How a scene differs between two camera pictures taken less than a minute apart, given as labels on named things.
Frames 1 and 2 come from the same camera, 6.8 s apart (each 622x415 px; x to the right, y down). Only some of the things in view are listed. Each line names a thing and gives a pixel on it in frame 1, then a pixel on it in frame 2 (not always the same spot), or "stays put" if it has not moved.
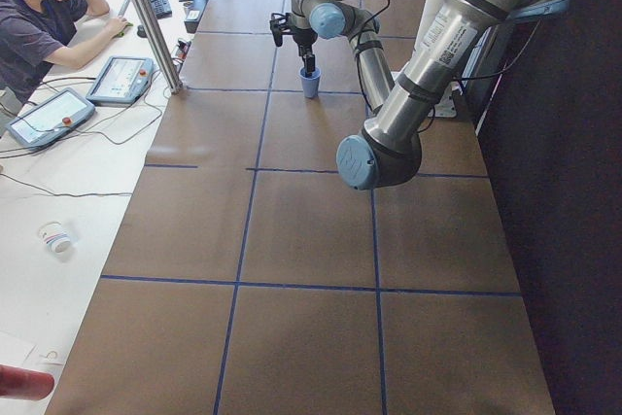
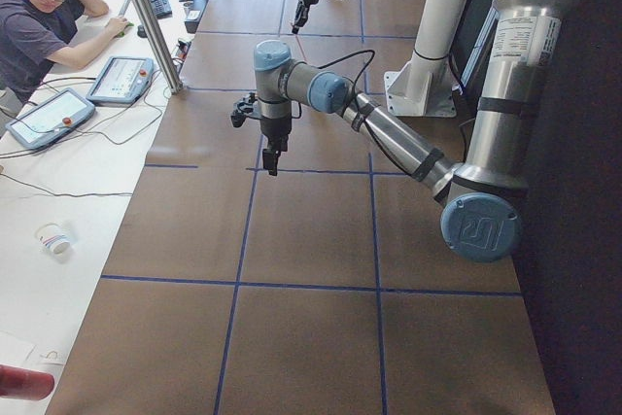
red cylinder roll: x=23 y=384 stays put
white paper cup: x=55 y=235 stays put
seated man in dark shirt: x=39 y=14 stays put
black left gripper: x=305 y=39 to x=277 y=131
